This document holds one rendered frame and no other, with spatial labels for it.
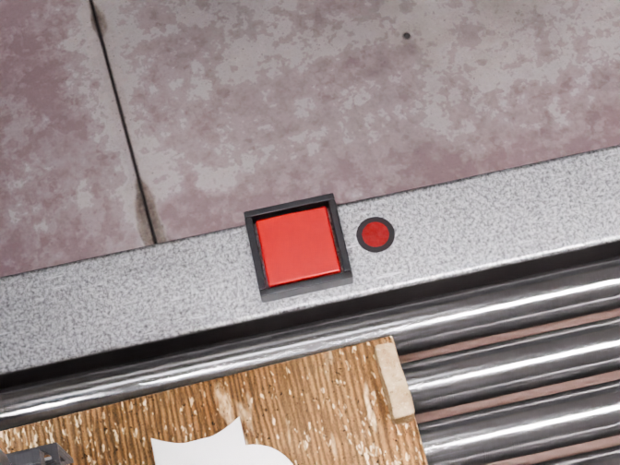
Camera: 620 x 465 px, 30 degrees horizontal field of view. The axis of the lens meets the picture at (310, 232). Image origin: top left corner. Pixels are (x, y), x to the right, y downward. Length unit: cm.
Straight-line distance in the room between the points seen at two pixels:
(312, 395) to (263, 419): 4
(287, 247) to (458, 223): 14
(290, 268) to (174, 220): 106
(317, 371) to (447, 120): 119
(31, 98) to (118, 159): 21
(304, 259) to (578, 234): 23
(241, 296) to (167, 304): 6
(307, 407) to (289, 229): 15
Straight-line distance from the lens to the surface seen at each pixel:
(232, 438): 88
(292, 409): 89
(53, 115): 212
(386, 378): 87
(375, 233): 96
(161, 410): 91
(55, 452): 76
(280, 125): 204
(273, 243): 94
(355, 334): 92
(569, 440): 93
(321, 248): 94
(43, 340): 97
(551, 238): 97
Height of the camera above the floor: 180
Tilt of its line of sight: 68 degrees down
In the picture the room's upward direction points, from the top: 8 degrees counter-clockwise
